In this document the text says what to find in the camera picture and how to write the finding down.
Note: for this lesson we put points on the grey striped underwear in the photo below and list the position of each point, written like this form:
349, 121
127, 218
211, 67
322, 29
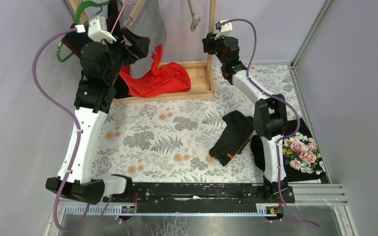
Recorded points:
148, 23

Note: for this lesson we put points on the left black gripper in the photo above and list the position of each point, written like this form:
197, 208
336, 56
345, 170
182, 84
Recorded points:
132, 44

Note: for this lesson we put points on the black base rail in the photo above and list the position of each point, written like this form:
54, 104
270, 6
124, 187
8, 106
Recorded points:
201, 198

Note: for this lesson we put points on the wooden clip hanger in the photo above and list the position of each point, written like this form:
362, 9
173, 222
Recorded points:
135, 13

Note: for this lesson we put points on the dark tank top red trim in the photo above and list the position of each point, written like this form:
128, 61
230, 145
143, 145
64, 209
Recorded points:
75, 41

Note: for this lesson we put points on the black underwear orange trim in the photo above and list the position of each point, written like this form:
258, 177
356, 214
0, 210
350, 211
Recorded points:
233, 138

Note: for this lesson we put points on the black floral garment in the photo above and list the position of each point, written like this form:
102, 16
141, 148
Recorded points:
301, 156

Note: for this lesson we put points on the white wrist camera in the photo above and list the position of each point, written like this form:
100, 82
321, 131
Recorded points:
224, 28
97, 30

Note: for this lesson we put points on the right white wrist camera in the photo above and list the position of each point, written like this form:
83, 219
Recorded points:
224, 28

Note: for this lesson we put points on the floral patterned table mat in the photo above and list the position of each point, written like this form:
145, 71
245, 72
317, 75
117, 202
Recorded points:
169, 141

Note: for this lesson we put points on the wooden clothes rack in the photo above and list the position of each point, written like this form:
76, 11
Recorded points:
200, 72

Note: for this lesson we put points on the pink wire hanger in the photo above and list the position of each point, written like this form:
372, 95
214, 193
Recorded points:
119, 16

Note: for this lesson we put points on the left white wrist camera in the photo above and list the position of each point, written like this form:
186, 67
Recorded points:
97, 30

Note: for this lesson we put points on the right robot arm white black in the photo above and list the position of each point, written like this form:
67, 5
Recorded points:
270, 116

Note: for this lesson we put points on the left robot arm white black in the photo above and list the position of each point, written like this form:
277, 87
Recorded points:
74, 179

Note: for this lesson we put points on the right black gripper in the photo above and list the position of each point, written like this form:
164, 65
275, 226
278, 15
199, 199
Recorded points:
210, 42

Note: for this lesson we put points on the green plastic hanger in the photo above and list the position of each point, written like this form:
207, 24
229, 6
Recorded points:
79, 17

